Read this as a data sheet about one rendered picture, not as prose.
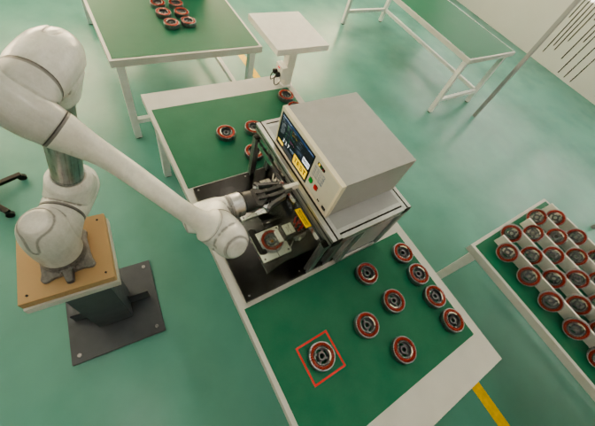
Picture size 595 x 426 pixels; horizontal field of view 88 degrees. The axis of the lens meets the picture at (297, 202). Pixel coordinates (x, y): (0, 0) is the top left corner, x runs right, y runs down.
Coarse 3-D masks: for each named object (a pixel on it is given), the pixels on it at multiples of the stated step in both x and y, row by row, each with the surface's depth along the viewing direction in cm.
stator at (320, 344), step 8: (320, 344) 128; (328, 344) 129; (312, 352) 125; (320, 352) 127; (328, 352) 127; (312, 360) 124; (320, 360) 126; (328, 360) 126; (320, 368) 123; (328, 368) 124
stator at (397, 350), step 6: (402, 336) 138; (396, 342) 136; (402, 342) 138; (408, 342) 137; (390, 348) 136; (396, 348) 134; (408, 348) 137; (414, 348) 136; (396, 354) 133; (408, 354) 136; (414, 354) 134; (396, 360) 134; (402, 360) 132; (408, 360) 133
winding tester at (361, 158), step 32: (352, 96) 138; (320, 128) 121; (352, 128) 126; (384, 128) 131; (288, 160) 134; (320, 160) 114; (352, 160) 116; (384, 160) 120; (320, 192) 121; (352, 192) 117
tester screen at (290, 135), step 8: (288, 120) 124; (280, 128) 132; (288, 128) 126; (280, 136) 134; (288, 136) 128; (296, 136) 123; (296, 144) 125; (304, 144) 119; (304, 152) 121; (312, 160) 118; (296, 168) 131
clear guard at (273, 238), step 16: (272, 208) 126; (288, 208) 128; (304, 208) 129; (256, 224) 122; (272, 224) 122; (288, 224) 123; (272, 240) 118; (288, 240) 119; (304, 240) 121; (320, 240) 123; (272, 256) 116; (288, 256) 116
